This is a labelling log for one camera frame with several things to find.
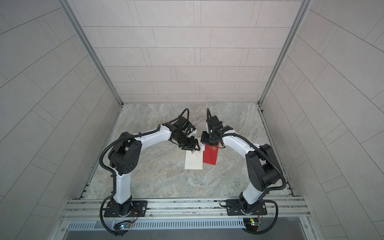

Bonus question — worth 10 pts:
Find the red paper envelope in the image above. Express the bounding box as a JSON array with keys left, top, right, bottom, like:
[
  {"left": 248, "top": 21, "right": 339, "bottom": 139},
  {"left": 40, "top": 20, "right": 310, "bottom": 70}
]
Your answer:
[{"left": 203, "top": 144, "right": 219, "bottom": 166}]

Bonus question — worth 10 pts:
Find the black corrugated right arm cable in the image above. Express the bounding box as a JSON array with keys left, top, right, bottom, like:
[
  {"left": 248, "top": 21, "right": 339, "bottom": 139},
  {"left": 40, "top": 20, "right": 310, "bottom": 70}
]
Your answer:
[{"left": 206, "top": 107, "right": 287, "bottom": 235}]

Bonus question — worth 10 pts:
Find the cream paper envelope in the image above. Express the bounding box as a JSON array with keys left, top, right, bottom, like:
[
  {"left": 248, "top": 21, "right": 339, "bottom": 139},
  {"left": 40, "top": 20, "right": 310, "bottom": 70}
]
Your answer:
[{"left": 185, "top": 138, "right": 205, "bottom": 170}]

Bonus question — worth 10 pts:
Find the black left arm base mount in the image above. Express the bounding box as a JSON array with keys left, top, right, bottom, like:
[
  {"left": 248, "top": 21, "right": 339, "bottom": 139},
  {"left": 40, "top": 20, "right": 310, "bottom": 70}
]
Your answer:
[{"left": 103, "top": 200, "right": 148, "bottom": 218}]

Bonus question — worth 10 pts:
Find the right green circuit board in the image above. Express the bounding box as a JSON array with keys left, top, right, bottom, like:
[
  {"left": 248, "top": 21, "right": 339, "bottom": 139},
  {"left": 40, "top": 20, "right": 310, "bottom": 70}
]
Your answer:
[{"left": 243, "top": 219, "right": 263, "bottom": 233}]

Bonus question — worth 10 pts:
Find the green circuit board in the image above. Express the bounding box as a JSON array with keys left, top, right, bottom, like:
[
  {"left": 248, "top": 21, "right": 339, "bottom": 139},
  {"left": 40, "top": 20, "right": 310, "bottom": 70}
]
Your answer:
[
  {"left": 243, "top": 219, "right": 263, "bottom": 233},
  {"left": 114, "top": 221, "right": 133, "bottom": 231}
]

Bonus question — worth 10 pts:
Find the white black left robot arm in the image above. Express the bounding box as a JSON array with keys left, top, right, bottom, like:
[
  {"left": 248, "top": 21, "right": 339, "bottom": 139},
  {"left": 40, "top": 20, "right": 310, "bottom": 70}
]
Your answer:
[{"left": 107, "top": 115, "right": 200, "bottom": 217}]

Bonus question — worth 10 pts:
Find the silver right corner post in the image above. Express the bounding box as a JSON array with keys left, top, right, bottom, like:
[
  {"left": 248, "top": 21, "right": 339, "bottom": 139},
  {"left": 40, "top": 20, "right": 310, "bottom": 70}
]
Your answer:
[{"left": 259, "top": 0, "right": 312, "bottom": 107}]

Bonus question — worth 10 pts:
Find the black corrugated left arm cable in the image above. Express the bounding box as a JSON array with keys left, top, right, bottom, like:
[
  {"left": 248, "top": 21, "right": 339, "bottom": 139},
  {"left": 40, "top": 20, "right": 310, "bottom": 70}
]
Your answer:
[{"left": 98, "top": 107, "right": 190, "bottom": 236}]

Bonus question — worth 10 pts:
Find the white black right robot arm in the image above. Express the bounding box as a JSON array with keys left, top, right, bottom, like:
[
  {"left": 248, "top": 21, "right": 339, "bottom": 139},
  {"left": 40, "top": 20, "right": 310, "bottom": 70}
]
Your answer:
[{"left": 201, "top": 110, "right": 287, "bottom": 214}]

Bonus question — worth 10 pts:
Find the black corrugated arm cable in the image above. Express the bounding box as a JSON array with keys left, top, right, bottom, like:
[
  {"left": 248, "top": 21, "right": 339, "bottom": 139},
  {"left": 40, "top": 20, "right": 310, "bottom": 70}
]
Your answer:
[
  {"left": 206, "top": 107, "right": 287, "bottom": 235},
  {"left": 98, "top": 107, "right": 190, "bottom": 236}
]

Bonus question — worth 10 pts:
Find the silver aluminium corner post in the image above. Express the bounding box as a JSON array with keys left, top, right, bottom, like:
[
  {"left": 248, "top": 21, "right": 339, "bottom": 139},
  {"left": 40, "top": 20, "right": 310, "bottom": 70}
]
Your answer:
[{"left": 58, "top": 0, "right": 124, "bottom": 107}]

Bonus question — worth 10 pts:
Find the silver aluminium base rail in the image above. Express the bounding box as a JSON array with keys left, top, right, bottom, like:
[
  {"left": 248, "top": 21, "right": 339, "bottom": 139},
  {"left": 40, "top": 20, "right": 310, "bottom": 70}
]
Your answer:
[{"left": 53, "top": 196, "right": 316, "bottom": 240}]

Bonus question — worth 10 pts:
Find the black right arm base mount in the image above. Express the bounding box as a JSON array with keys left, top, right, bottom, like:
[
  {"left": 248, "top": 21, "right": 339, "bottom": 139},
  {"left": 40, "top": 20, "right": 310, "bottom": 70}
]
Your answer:
[{"left": 220, "top": 199, "right": 268, "bottom": 216}]

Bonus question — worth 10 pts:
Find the left green circuit board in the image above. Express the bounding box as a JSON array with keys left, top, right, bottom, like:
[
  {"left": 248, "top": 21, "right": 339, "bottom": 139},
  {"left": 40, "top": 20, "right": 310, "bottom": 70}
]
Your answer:
[{"left": 114, "top": 221, "right": 133, "bottom": 231}]

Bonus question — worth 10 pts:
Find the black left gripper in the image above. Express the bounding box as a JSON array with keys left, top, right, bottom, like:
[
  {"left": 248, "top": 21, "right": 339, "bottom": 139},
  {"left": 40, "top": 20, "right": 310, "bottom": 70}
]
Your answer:
[{"left": 176, "top": 132, "right": 203, "bottom": 150}]

